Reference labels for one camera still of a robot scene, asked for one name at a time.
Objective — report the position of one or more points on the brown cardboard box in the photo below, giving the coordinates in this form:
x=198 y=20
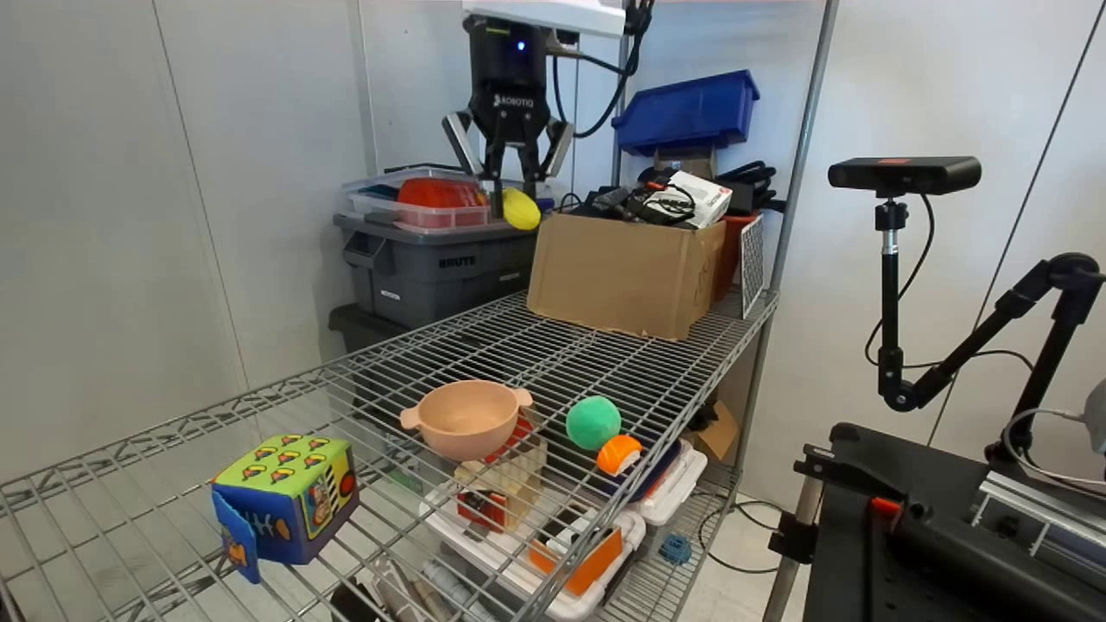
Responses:
x=624 y=276

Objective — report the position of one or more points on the black robot cart frame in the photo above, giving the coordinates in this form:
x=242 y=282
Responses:
x=922 y=552

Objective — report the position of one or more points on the black stereo camera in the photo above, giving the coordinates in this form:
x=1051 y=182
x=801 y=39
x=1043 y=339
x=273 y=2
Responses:
x=905 y=175

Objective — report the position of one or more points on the grey plastic storage bin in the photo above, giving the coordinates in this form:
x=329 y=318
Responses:
x=428 y=276

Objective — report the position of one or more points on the colourful soft toy cube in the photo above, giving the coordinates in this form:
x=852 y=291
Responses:
x=295 y=488

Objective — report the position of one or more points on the clear container with red contents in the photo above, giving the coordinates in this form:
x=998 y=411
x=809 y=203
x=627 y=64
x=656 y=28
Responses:
x=438 y=194

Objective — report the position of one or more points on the small blue object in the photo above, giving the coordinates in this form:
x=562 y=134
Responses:
x=674 y=549

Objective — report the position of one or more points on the yellow toy corn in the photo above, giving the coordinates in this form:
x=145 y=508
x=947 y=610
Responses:
x=523 y=213

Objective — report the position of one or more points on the white and black device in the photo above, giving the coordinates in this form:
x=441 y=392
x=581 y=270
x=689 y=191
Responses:
x=686 y=199

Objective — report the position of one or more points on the white tray with orange part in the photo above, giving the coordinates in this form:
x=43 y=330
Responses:
x=575 y=564

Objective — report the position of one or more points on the white plastic case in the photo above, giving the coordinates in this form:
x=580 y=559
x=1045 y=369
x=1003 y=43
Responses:
x=674 y=476

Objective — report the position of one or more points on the orange ball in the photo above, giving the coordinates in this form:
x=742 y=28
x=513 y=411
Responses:
x=620 y=458

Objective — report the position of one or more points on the black crate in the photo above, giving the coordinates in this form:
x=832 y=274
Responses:
x=363 y=324

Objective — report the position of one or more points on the blue plastic bin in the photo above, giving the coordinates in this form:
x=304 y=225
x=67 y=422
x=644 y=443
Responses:
x=693 y=111

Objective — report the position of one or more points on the green ball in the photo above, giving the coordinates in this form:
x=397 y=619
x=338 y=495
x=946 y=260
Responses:
x=591 y=422

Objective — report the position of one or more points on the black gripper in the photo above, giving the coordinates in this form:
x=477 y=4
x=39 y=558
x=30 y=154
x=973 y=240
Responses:
x=505 y=71

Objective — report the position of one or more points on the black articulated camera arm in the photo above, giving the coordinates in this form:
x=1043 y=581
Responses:
x=893 y=332

